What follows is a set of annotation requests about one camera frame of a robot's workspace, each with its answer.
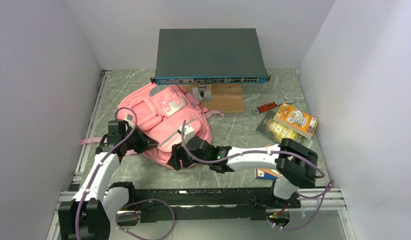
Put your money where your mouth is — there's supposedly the dark glossy book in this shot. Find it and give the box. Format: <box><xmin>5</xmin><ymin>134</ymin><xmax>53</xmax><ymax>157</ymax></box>
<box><xmin>255</xmin><ymin>110</ymin><xmax>306</xmax><ymax>144</ymax></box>

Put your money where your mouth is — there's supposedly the aluminium frame rail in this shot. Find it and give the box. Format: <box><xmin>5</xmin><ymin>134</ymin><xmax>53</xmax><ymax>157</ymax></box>
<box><xmin>71</xmin><ymin>70</ymin><xmax>112</xmax><ymax>184</ymax></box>

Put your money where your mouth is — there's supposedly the blue orange book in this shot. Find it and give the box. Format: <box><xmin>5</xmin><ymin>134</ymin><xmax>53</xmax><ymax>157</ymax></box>
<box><xmin>256</xmin><ymin>168</ymin><xmax>281</xmax><ymax>181</ymax></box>

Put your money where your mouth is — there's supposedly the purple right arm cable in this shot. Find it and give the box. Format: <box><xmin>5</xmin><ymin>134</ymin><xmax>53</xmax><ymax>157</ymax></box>
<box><xmin>180</xmin><ymin>119</ymin><xmax>336</xmax><ymax>232</ymax></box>

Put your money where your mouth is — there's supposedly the dark grey network switch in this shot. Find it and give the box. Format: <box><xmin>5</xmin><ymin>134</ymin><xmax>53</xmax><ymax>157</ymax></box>
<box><xmin>150</xmin><ymin>28</ymin><xmax>271</xmax><ymax>85</ymax></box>

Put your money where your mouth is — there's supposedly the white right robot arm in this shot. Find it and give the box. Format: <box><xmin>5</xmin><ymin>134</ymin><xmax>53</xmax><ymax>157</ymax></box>
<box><xmin>167</xmin><ymin>136</ymin><xmax>324</xmax><ymax>208</ymax></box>

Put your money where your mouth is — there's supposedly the brown wooden board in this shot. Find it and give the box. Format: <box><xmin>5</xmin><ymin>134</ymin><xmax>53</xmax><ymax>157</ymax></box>
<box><xmin>180</xmin><ymin>83</ymin><xmax>245</xmax><ymax>114</ymax></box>

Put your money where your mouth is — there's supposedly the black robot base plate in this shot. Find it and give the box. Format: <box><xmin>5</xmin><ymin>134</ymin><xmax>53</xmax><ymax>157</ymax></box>
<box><xmin>120</xmin><ymin>187</ymin><xmax>301</xmax><ymax>223</ymax></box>

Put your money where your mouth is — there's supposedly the grey metal switch stand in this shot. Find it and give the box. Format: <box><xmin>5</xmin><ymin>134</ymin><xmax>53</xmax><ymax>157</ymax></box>
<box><xmin>192</xmin><ymin>84</ymin><xmax>212</xmax><ymax>102</ymax></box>

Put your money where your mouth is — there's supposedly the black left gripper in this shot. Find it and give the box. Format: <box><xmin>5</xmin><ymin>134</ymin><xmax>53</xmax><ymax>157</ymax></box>
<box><xmin>121</xmin><ymin>125</ymin><xmax>159</xmax><ymax>154</ymax></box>

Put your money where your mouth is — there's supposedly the red handled adjustable wrench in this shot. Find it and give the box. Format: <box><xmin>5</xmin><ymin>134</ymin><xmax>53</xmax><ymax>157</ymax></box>
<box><xmin>253</xmin><ymin>96</ymin><xmax>297</xmax><ymax>114</ymax></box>

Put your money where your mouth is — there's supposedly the orange paperback book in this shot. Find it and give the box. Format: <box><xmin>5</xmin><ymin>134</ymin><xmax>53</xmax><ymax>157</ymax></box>
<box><xmin>273</xmin><ymin>103</ymin><xmax>319</xmax><ymax>139</ymax></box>

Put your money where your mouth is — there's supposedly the pink school backpack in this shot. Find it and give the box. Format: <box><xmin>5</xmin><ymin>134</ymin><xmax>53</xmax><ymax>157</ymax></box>
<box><xmin>80</xmin><ymin>83</ymin><xmax>225</xmax><ymax>171</ymax></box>

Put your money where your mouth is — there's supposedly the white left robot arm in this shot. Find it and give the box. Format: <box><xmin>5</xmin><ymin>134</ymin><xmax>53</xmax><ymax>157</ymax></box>
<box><xmin>58</xmin><ymin>119</ymin><xmax>158</xmax><ymax>240</ymax></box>

